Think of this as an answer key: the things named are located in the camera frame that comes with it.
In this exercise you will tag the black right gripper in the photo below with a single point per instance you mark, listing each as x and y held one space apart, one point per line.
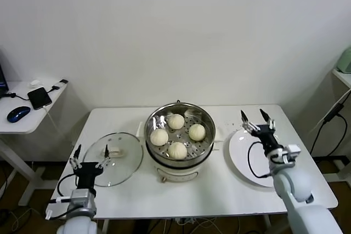
267 136

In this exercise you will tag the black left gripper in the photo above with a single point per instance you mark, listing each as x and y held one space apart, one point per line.
87 172

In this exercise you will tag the white steamed baozi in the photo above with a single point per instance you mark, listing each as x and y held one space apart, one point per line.
197 132
177 150
175 121
159 137

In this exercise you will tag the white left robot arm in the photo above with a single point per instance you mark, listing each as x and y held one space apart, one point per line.
78 223

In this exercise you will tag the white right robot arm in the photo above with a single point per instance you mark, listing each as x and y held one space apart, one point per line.
293 184

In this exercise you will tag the stainless steel steamer basket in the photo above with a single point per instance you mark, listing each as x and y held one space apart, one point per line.
208 135

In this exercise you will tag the white round plate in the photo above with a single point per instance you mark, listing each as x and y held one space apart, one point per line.
238 157

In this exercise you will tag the white side table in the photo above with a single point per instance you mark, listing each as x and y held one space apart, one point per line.
24 127
346 78

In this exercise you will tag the white table leg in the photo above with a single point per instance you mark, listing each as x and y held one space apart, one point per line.
105 226
267 224

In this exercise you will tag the black smartphone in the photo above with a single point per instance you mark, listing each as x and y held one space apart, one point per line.
39 98

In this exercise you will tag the small black adapter plug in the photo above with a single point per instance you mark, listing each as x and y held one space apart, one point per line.
64 81

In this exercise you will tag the black power adapter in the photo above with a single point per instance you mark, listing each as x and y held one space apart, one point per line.
333 113

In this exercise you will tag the blue computer mouse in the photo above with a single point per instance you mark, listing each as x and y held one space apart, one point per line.
18 114

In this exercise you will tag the white electric cooker base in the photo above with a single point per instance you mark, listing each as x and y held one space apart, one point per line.
178 175

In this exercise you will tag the small white earbud case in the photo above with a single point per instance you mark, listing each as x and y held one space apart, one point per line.
34 82

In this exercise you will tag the pale green appliance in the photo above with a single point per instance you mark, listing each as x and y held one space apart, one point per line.
345 61

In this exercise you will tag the white power strip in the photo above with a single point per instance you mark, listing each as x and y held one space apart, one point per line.
186 221

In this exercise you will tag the black laptop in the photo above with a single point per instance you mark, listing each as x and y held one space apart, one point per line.
2 77

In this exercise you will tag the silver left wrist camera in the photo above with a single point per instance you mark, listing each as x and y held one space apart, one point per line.
82 199

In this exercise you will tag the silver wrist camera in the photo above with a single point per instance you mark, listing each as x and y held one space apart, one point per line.
292 151
82 199

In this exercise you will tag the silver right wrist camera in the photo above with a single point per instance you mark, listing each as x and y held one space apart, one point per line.
292 151

